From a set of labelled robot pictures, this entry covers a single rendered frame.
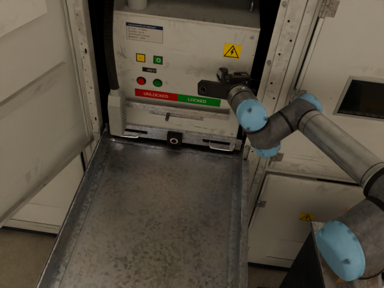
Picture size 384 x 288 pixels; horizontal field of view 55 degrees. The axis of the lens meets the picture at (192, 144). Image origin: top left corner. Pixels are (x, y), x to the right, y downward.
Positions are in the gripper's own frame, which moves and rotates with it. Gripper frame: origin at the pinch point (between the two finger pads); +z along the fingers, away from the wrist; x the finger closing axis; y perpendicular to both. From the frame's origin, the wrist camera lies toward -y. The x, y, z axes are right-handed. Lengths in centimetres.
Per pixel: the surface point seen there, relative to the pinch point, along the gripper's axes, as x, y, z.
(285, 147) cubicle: -27.8, 27.1, -5.2
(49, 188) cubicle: -67, -70, 33
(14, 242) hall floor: -114, -99, 47
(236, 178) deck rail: -40.2, 9.1, -6.2
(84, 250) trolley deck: -47, -47, -30
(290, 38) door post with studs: 14.8, 18.7, -12.1
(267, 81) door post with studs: -0.6, 15.6, -6.9
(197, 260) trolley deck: -49, -11, -37
